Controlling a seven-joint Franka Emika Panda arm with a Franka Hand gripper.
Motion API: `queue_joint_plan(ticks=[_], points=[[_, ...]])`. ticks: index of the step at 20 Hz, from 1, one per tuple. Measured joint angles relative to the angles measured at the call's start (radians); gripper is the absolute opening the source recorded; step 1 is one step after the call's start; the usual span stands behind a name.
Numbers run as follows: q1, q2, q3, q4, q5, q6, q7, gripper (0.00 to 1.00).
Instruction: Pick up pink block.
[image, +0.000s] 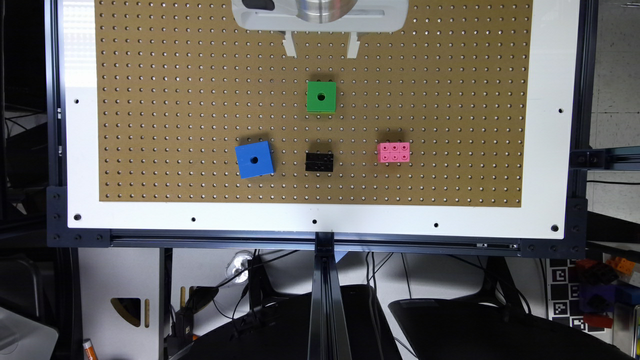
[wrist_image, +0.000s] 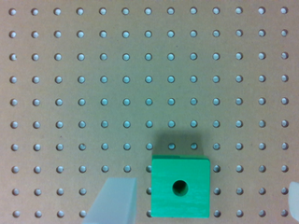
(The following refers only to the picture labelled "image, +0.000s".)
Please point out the fiducial marker sheet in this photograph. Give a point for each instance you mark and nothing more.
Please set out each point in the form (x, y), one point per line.
(563, 294)

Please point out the black studded brick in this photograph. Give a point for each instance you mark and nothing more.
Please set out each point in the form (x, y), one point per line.
(319, 162)

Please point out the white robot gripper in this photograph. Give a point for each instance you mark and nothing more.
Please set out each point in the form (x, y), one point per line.
(281, 15)

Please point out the pile of coloured blocks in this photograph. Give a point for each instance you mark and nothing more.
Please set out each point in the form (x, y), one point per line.
(602, 285)

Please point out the pink studded brick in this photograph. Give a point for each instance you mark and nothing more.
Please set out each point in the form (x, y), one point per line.
(393, 152)

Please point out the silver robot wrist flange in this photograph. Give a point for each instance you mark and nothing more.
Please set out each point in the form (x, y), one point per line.
(323, 11)

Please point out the orange tube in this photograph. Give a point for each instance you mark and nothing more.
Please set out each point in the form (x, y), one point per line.
(89, 350)

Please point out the green cube with hole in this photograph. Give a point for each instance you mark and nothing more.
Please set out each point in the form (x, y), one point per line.
(321, 97)

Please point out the white cabinet with cutout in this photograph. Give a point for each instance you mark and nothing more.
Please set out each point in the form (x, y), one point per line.
(121, 302)

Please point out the brown perforated pegboard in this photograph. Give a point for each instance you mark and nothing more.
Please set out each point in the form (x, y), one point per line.
(180, 85)

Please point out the black aluminium table frame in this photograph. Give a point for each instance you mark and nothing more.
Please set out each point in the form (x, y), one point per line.
(553, 225)

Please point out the black centre support beam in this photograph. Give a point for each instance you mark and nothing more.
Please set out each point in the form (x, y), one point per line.
(328, 337)

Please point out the blue cube with hole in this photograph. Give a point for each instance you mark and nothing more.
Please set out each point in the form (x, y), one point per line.
(254, 159)

